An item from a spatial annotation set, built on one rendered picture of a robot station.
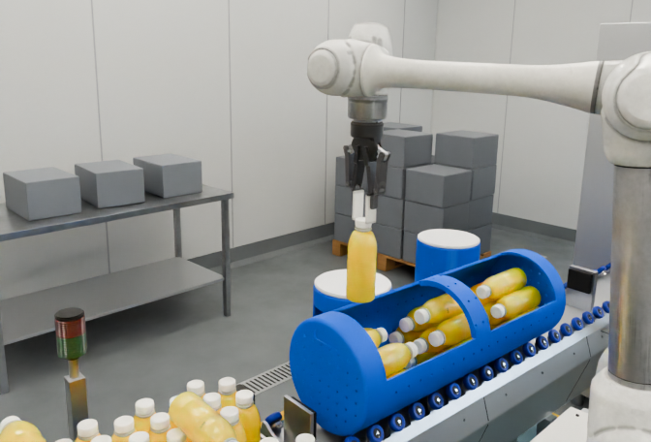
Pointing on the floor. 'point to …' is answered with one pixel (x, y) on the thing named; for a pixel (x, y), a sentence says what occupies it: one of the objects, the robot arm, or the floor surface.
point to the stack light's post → (76, 403)
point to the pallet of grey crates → (423, 191)
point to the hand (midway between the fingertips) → (364, 206)
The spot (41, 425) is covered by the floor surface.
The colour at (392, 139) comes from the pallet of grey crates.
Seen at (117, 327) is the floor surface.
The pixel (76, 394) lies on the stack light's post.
